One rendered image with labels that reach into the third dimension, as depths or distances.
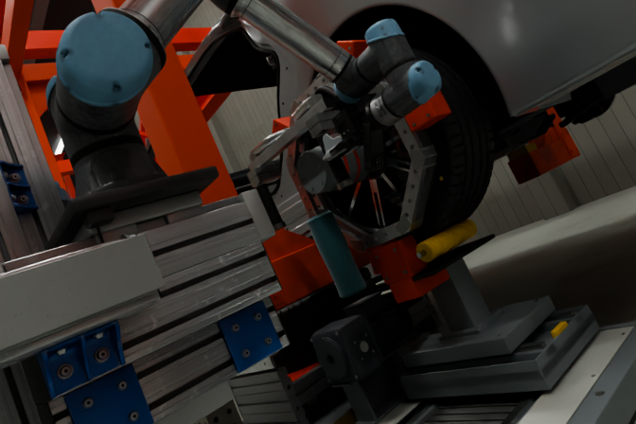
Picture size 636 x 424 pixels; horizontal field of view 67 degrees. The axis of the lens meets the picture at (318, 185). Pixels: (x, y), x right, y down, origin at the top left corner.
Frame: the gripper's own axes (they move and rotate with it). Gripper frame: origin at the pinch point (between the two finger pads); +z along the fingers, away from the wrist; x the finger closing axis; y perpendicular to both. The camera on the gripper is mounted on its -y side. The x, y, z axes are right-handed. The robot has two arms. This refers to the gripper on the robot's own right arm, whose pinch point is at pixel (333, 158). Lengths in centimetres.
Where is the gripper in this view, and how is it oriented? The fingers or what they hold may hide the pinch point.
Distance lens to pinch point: 122.8
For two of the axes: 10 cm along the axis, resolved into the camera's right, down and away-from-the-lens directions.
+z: -5.6, 3.8, 7.4
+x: -7.2, 2.3, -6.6
